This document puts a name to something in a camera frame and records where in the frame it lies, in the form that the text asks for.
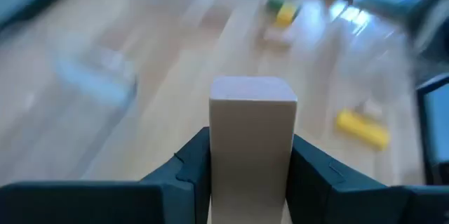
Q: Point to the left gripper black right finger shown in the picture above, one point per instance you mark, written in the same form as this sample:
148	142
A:
315	182

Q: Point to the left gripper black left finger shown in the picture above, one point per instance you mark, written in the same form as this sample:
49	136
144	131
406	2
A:
193	168

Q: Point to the long natural wood block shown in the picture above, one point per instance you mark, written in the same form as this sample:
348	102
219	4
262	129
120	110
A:
250	146

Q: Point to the long yellow block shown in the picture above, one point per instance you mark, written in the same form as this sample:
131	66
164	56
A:
363	133

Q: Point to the yellow cube block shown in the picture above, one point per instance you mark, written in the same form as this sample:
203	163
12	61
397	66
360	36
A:
286	14

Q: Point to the green rectangular block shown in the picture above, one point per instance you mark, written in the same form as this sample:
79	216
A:
275	3

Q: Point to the clear plastic bin with label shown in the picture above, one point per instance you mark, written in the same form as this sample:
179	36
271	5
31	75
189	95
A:
94	80

